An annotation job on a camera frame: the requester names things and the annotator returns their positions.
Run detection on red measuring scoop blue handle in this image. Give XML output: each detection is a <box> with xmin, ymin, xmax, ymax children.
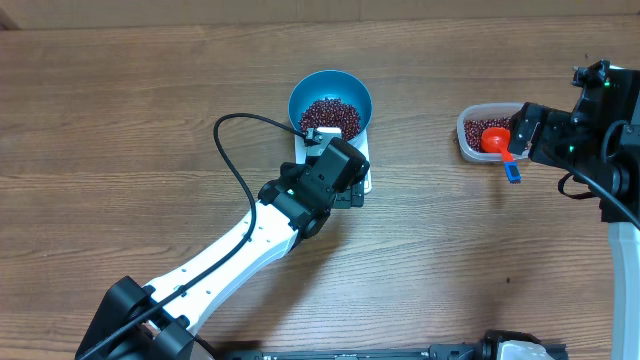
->
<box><xmin>481</xmin><ymin>127</ymin><xmax>522</xmax><ymax>184</ymax></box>

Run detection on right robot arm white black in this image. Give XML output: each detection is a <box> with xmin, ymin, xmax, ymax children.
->
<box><xmin>508</xmin><ymin>60</ymin><xmax>639</xmax><ymax>359</ymax></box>

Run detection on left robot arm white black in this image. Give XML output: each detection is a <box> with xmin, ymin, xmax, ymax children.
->
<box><xmin>76</xmin><ymin>138</ymin><xmax>370</xmax><ymax>359</ymax></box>

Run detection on white digital kitchen scale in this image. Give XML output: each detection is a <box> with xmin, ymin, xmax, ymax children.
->
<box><xmin>293</xmin><ymin>128</ymin><xmax>373</xmax><ymax>196</ymax></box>

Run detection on red beans in bowl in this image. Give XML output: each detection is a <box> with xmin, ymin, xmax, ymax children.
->
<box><xmin>299</xmin><ymin>98</ymin><xmax>363</xmax><ymax>141</ymax></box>

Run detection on blue plastic bowl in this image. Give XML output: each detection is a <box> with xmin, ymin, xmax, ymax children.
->
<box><xmin>288</xmin><ymin>70</ymin><xmax>373</xmax><ymax>148</ymax></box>

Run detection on red adzuki beans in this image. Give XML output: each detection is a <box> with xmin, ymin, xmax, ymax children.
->
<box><xmin>463</xmin><ymin>117</ymin><xmax>511</xmax><ymax>153</ymax></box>

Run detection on clear plastic container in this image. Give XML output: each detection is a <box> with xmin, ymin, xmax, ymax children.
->
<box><xmin>456</xmin><ymin>102</ymin><xmax>523</xmax><ymax>164</ymax></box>

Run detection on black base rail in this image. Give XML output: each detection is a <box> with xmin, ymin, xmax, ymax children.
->
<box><xmin>199</xmin><ymin>329</ymin><xmax>569</xmax><ymax>360</ymax></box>

